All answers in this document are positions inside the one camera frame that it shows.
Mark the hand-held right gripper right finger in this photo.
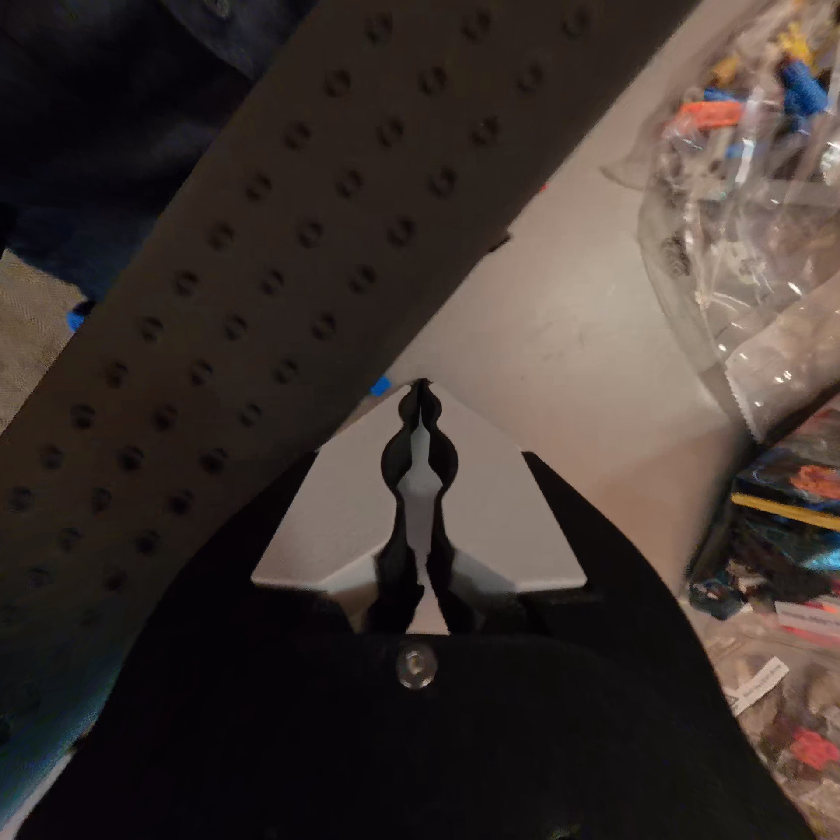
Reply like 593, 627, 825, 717
423, 381, 587, 634

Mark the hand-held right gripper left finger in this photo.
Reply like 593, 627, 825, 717
251, 382, 422, 634

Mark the black perforated table edge pad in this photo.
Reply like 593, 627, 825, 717
0, 0, 700, 756

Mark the person's navy jacket torso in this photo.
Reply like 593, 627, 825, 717
0, 0, 316, 303

